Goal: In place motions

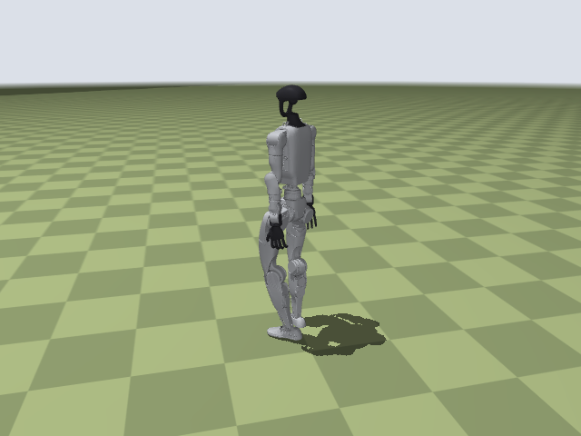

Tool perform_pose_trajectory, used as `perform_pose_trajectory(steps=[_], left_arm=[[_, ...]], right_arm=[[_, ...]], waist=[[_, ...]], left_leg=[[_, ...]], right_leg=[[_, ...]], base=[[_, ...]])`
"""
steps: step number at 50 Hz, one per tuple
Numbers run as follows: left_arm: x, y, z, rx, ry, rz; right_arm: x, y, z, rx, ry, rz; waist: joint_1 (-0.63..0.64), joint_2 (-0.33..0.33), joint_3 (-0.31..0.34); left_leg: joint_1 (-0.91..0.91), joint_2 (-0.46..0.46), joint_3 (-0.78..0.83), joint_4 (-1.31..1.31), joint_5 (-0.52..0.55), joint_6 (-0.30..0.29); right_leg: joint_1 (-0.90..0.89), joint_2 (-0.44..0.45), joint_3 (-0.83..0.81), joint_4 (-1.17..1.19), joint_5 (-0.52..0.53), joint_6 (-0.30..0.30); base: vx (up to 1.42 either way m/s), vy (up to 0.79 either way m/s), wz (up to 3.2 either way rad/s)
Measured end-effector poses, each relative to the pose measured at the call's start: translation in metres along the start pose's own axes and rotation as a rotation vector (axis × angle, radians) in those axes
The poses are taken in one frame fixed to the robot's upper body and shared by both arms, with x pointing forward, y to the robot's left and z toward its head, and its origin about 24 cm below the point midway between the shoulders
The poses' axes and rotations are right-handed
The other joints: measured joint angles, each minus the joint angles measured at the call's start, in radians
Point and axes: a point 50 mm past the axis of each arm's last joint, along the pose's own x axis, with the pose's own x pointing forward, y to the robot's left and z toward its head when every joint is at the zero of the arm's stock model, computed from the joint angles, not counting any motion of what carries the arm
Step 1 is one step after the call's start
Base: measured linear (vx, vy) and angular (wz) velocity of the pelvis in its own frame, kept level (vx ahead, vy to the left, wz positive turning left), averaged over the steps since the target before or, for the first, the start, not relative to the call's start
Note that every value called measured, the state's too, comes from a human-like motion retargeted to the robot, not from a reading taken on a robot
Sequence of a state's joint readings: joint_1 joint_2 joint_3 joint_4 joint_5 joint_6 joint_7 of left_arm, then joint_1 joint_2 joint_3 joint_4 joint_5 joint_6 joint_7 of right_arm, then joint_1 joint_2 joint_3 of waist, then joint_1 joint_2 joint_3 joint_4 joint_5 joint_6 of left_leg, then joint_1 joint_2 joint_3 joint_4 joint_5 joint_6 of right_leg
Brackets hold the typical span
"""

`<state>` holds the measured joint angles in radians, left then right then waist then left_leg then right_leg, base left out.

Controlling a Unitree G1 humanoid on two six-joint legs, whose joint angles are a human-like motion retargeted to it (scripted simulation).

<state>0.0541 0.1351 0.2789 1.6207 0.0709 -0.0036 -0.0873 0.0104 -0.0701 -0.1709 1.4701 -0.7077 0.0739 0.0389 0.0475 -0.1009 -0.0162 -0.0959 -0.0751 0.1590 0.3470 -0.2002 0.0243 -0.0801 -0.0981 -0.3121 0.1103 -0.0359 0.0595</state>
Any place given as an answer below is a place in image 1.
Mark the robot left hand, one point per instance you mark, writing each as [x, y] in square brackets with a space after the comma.
[276, 234]

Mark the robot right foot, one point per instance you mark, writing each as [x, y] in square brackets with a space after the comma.
[299, 322]

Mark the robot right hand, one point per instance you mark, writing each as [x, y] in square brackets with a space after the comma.
[314, 216]

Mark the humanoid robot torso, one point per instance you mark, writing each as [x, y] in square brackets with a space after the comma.
[296, 163]

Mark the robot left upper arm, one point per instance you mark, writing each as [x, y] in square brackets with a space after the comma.
[276, 141]

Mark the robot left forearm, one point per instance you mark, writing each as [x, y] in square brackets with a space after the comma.
[274, 193]

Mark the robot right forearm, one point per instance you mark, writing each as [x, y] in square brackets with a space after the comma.
[307, 189]

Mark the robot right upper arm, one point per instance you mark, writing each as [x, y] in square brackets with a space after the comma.
[313, 129]

